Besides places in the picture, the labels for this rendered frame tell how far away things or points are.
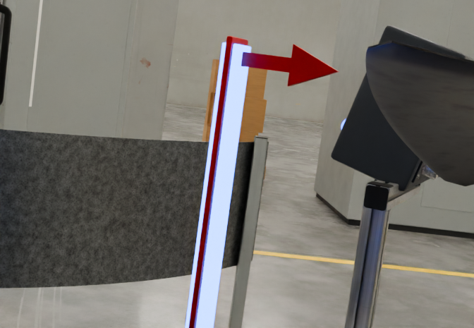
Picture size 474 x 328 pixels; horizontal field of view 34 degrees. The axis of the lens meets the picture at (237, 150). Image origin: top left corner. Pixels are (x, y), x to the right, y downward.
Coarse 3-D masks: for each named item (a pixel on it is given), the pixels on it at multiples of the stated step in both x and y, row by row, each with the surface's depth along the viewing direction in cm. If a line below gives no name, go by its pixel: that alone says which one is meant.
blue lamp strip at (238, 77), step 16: (240, 48) 44; (240, 64) 45; (240, 80) 45; (240, 96) 46; (224, 112) 44; (240, 112) 46; (224, 128) 44; (224, 144) 45; (224, 160) 45; (224, 176) 45; (224, 192) 46; (224, 208) 46; (224, 224) 47; (208, 240) 45; (224, 240) 47; (208, 256) 45; (208, 272) 46; (208, 288) 46; (208, 304) 46; (208, 320) 47
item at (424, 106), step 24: (384, 48) 33; (408, 48) 32; (384, 72) 35; (408, 72) 34; (432, 72) 33; (456, 72) 33; (384, 96) 39; (408, 96) 38; (432, 96) 37; (456, 96) 37; (408, 120) 43; (432, 120) 42; (456, 120) 41; (408, 144) 47; (432, 144) 46; (456, 144) 45; (432, 168) 50; (456, 168) 49
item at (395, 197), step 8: (368, 184) 95; (392, 184) 98; (368, 192) 95; (376, 192) 94; (384, 192) 94; (392, 192) 96; (400, 192) 106; (408, 192) 107; (416, 192) 113; (368, 200) 95; (376, 200) 94; (384, 200) 94; (392, 200) 97; (400, 200) 102; (368, 208) 95; (376, 208) 94; (384, 208) 94
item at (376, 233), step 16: (368, 224) 95; (384, 224) 94; (368, 240) 96; (384, 240) 96; (368, 256) 96; (368, 272) 95; (352, 288) 96; (368, 288) 95; (352, 304) 96; (368, 304) 95; (352, 320) 96; (368, 320) 96
